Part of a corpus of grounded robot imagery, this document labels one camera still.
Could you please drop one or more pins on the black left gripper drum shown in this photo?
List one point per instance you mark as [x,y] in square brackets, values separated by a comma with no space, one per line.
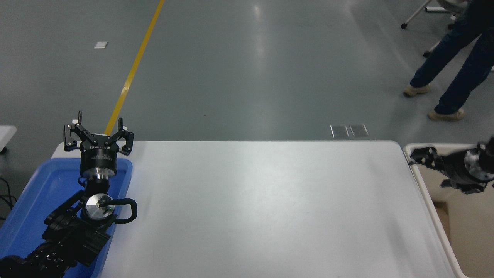
[99,161]

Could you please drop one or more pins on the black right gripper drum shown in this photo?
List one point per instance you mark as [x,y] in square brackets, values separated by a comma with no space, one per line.
[454,166]

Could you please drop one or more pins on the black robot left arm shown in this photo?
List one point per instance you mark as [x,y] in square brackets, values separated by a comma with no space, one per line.
[65,236]

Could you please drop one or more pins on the blue plastic tray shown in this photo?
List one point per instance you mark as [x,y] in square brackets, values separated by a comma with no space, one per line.
[42,189]

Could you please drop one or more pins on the large pale bin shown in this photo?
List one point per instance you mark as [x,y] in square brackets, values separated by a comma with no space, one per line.
[463,231]

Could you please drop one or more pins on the silver floor plate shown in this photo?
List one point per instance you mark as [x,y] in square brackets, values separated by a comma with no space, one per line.
[339,131]
[359,130]

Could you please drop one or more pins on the white side table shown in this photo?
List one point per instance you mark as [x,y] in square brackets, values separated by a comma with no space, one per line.
[5,134]

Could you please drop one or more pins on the white floor patch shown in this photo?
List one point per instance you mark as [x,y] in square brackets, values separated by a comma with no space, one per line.
[100,45]

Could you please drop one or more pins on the person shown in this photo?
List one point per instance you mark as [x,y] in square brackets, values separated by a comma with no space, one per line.
[459,58]

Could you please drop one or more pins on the white wheeled office chair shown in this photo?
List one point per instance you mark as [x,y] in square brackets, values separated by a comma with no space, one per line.
[415,14]

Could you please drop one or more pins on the white floor bar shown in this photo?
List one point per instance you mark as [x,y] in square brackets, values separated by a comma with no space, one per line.
[438,9]

